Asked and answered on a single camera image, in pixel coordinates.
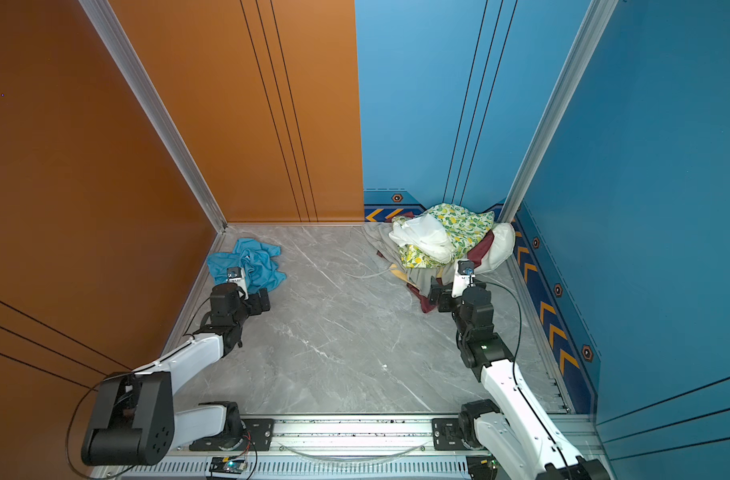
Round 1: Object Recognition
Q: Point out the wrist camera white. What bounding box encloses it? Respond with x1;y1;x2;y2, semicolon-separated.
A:
451;259;475;298
226;267;249;300

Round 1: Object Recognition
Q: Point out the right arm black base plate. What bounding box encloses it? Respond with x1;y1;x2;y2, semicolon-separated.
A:
431;417;477;451

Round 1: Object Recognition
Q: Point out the grey cloth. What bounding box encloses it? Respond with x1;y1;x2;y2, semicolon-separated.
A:
364;220;480;295

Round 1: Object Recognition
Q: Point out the pale mint white cloth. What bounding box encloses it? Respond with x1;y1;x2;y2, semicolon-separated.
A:
467;223;516;274

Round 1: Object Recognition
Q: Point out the left green circuit board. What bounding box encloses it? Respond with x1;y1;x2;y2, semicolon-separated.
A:
207;456;251;479

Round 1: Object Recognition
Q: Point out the aluminium corner post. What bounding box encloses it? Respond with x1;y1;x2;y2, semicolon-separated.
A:
498;0;619;223
79;0;228;233

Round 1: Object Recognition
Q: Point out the aluminium front rail frame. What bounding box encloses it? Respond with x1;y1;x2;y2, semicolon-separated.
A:
88;412;618;480

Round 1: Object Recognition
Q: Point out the right aluminium corner post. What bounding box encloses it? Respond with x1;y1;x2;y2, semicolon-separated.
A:
498;0;619;223

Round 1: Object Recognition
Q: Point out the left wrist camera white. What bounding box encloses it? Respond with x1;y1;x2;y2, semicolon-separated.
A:
226;267;249;300

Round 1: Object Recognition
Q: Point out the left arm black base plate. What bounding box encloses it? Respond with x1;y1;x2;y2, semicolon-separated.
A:
188;418;276;452

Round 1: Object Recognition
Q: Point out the right small circuit board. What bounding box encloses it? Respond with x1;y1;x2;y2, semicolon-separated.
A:
466;455;499;480

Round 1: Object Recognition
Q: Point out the left aluminium corner post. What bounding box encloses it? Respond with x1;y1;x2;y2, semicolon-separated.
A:
79;0;228;233

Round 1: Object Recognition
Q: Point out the maroon cloth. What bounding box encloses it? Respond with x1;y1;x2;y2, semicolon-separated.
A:
364;224;496;313

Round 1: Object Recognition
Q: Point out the yellow green floral cloth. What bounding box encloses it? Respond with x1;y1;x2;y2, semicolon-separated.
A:
392;203;495;264

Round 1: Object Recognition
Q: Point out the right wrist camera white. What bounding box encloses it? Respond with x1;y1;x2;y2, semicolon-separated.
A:
451;259;475;298

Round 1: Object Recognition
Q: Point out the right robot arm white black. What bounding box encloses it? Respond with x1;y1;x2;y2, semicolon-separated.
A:
429;282;611;479

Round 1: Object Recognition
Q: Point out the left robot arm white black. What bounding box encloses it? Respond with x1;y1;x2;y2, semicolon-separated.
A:
80;282;273;473

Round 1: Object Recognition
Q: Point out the teal blue t-shirt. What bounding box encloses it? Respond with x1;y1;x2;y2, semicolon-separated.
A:
206;238;287;295

